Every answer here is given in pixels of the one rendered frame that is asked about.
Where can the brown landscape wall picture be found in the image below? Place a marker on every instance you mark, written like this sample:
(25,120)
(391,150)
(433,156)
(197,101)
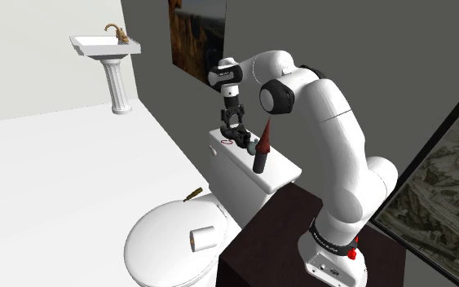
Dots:
(195,39)

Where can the black framed grey picture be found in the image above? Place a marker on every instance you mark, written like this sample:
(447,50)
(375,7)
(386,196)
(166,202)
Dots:
(439,198)

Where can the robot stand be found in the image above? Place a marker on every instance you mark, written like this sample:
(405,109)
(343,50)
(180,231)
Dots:
(276,238)

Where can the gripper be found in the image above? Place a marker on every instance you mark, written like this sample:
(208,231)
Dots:
(232,104)

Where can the dark red cone topped bottle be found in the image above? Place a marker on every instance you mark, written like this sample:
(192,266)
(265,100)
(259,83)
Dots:
(261,153)

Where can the white toilet paper roll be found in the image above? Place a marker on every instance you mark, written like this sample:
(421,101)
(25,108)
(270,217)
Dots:
(205,238)

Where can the white pedestal sink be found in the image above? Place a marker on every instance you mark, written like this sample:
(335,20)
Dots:
(114,79)

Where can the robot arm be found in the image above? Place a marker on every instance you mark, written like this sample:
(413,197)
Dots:
(332,131)

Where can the teal round object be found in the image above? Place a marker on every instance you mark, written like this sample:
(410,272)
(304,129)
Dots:
(251,148)

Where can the black lumpy object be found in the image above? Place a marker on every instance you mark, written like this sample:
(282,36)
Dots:
(237,135)

